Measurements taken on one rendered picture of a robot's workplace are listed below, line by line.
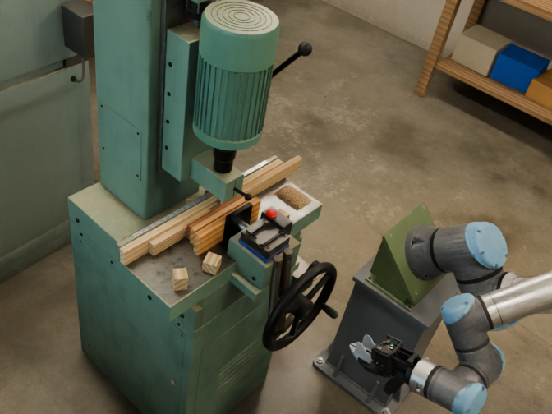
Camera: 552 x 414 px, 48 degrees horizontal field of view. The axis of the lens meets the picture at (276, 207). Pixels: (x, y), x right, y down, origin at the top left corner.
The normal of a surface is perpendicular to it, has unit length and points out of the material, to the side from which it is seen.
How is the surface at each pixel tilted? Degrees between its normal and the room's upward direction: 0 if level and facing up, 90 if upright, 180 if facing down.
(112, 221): 0
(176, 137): 90
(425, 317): 0
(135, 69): 90
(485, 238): 39
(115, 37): 90
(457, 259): 88
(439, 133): 0
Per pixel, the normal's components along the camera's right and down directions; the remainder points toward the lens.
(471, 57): -0.65, 0.44
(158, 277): 0.15, -0.73
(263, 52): 0.59, 0.61
